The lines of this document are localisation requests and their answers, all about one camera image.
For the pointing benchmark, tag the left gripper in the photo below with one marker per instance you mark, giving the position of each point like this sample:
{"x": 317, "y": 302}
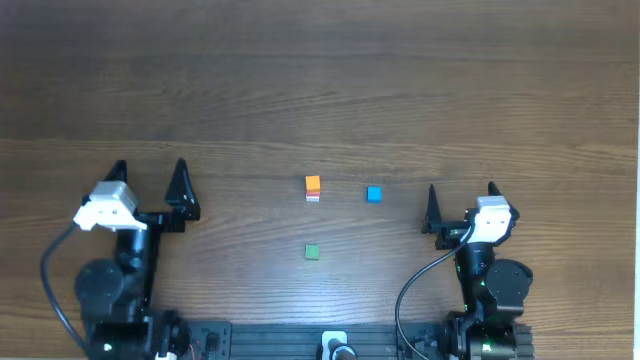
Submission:
{"x": 162, "y": 222}

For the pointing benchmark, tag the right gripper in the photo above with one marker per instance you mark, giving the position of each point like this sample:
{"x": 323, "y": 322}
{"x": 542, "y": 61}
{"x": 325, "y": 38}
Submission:
{"x": 447, "y": 235}

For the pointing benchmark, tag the blue cube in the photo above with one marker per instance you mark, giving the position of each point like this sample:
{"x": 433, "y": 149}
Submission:
{"x": 374, "y": 194}

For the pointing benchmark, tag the orange cube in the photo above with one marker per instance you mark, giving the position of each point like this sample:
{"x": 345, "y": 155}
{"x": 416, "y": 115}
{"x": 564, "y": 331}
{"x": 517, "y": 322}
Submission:
{"x": 313, "y": 182}

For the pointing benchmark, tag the green cube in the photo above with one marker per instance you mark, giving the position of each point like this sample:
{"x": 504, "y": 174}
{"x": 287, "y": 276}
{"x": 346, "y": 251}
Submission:
{"x": 312, "y": 252}

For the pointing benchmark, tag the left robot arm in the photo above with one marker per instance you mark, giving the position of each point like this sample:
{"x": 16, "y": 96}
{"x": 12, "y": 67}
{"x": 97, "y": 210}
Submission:
{"x": 100, "y": 290}

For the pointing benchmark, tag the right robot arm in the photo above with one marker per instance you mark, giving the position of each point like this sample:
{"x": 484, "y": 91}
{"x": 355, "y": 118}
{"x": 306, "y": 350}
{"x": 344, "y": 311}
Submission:
{"x": 507, "y": 285}

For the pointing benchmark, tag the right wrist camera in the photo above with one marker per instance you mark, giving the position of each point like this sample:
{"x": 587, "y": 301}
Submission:
{"x": 492, "y": 220}

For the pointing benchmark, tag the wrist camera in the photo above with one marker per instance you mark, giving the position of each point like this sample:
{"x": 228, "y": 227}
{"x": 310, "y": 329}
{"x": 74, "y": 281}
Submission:
{"x": 492, "y": 220}
{"x": 107, "y": 207}

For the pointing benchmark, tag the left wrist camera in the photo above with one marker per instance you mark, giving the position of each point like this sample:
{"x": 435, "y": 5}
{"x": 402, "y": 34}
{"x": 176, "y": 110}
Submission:
{"x": 107, "y": 207}

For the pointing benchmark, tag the mounting rail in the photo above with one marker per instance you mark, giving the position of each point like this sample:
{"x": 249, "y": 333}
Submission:
{"x": 280, "y": 342}

